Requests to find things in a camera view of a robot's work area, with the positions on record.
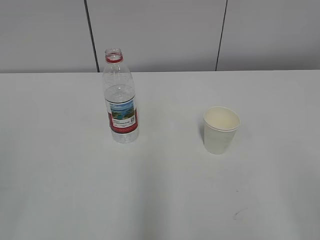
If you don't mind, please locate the white paper cup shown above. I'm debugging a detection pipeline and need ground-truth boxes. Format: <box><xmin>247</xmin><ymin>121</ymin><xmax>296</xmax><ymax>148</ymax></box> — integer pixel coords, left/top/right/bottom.
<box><xmin>203</xmin><ymin>106</ymin><xmax>241</xmax><ymax>155</ymax></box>

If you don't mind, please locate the clear plastic water bottle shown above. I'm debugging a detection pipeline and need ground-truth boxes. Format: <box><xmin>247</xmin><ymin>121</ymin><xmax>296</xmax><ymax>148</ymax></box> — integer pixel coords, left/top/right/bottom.
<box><xmin>102</xmin><ymin>48</ymin><xmax>139</xmax><ymax>144</ymax></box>

